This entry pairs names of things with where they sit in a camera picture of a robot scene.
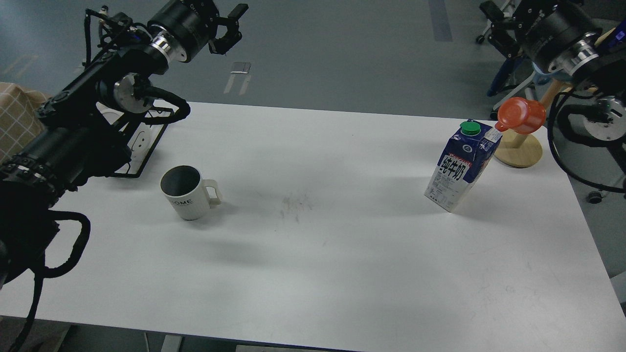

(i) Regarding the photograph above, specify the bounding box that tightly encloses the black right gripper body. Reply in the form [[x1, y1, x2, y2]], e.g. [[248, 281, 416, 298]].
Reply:
[[480, 0, 600, 74]]

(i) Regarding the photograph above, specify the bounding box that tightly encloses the white ribbed mug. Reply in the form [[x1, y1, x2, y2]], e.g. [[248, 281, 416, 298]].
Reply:
[[159, 165, 223, 220]]

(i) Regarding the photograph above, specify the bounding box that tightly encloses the orange plastic cup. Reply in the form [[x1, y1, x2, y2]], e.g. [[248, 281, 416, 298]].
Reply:
[[495, 97, 546, 134]]

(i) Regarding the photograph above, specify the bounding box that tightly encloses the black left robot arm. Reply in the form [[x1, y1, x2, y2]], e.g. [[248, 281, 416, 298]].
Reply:
[[1, 0, 249, 352]]

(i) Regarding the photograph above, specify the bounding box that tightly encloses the blue milk carton green cap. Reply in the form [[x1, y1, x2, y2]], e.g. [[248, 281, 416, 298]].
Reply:
[[424, 119, 503, 213]]

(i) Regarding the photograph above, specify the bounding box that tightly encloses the wooden cup tree stand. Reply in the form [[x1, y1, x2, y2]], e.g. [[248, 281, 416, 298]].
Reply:
[[495, 80, 572, 169]]

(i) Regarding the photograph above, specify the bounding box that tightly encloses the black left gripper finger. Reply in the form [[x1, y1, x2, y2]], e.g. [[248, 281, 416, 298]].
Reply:
[[209, 30, 243, 55], [219, 4, 249, 23]]

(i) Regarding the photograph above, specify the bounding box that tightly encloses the beige checkered cloth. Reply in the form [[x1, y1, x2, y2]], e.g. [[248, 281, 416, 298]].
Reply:
[[0, 82, 50, 162]]

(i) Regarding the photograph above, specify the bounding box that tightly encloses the black wire dish rack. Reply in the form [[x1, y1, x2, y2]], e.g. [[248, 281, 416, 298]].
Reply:
[[96, 102, 174, 178]]

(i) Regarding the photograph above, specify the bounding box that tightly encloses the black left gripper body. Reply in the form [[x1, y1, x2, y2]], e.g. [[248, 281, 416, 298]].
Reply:
[[148, 0, 230, 63]]

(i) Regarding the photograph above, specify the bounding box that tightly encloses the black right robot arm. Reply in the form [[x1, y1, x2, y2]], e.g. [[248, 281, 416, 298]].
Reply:
[[479, 0, 625, 194]]

